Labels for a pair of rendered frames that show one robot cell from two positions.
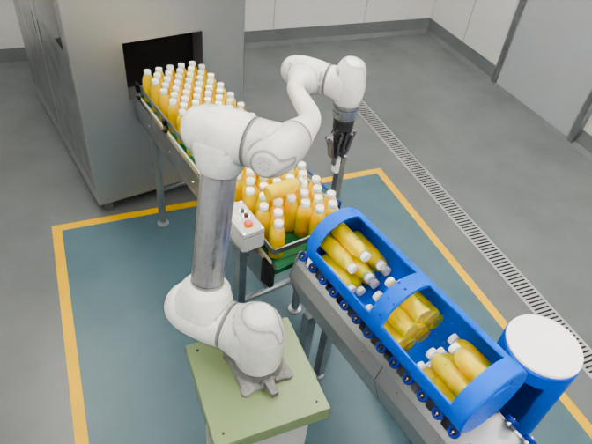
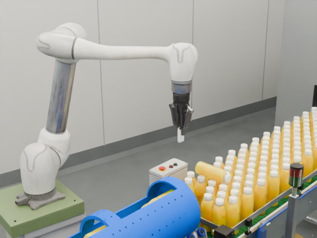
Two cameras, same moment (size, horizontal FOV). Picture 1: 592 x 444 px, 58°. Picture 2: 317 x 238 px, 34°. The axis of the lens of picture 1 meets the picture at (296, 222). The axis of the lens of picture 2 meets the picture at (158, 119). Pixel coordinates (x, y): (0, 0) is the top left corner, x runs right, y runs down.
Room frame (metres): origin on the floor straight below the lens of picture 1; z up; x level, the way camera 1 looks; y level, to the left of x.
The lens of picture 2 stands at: (1.21, -2.27, 2.36)
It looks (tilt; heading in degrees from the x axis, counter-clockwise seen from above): 21 degrees down; 81
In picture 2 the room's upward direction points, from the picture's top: straight up
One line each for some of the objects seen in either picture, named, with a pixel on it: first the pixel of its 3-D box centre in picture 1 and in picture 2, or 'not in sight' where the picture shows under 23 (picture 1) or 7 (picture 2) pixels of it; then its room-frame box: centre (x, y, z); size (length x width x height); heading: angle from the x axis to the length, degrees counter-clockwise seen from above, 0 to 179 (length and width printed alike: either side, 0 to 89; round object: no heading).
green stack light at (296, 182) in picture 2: not in sight; (295, 179); (2.19, -0.18, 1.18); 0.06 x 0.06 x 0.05
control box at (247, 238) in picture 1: (241, 225); (168, 174); (1.65, 0.22, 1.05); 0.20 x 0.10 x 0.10; 38
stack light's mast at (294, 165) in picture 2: not in sight; (295, 180); (2.19, -0.18, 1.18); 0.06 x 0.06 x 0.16
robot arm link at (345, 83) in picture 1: (346, 80); (182, 60); (1.65, -0.11, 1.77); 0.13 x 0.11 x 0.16; 71
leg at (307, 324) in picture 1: (303, 352); not in sight; (1.57, -0.12, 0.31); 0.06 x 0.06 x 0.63; 38
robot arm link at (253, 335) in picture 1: (255, 334); (37, 165); (0.99, 0.08, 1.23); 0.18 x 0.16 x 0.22; 71
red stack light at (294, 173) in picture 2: not in sight; (296, 171); (2.19, -0.18, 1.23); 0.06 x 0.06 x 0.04
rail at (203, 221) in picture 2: (313, 237); (195, 217); (1.73, -0.08, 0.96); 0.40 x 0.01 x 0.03; 128
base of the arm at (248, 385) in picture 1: (260, 366); (36, 193); (0.97, 0.06, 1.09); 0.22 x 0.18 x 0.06; 32
